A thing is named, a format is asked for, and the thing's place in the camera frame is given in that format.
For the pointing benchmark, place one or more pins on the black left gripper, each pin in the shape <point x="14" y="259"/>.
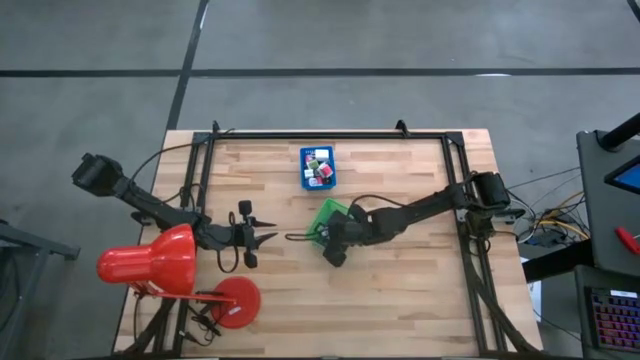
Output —
<point x="246" y="232"/>

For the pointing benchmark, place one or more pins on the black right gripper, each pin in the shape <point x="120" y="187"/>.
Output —
<point x="345" y="232"/>

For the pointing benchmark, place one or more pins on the pink white USB charger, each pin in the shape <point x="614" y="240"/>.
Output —
<point x="325" y="170"/>
<point x="315" y="182"/>

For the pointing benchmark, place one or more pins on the large white printed charger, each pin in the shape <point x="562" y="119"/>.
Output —
<point x="309" y="174"/>

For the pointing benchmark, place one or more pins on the green white USB charger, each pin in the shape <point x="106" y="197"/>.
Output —
<point x="313" y="164"/>

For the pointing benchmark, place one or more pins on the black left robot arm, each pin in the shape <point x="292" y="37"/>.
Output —
<point x="140" y="200"/>

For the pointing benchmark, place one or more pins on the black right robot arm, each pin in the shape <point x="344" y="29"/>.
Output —
<point x="430" y="205"/>

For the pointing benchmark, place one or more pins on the green plastic basket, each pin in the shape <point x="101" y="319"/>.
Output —
<point x="322" y="215"/>

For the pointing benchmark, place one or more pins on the blue plastic basket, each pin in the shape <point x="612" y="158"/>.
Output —
<point x="306" y="170"/>

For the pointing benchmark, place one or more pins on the red desk lamp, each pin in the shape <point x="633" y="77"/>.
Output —
<point x="165" y="260"/>

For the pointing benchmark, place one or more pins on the white paper sheet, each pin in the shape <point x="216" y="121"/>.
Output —
<point x="535" y="295"/>

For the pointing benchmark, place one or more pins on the grey metal stand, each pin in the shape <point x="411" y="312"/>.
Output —
<point x="30" y="245"/>

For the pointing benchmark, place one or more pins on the dark grey equipment cart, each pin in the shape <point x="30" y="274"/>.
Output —
<point x="600" y="225"/>

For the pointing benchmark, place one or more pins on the backlit keyboard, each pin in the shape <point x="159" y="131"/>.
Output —
<point x="615" y="320"/>

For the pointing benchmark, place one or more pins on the blue lit screen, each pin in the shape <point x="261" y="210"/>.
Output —
<point x="630" y="177"/>

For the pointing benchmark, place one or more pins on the black aluminium table frame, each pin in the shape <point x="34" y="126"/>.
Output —
<point x="325" y="135"/>

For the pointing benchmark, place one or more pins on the black frame clamp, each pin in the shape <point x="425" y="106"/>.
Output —
<point x="216" y="127"/>
<point x="401" y="128"/>

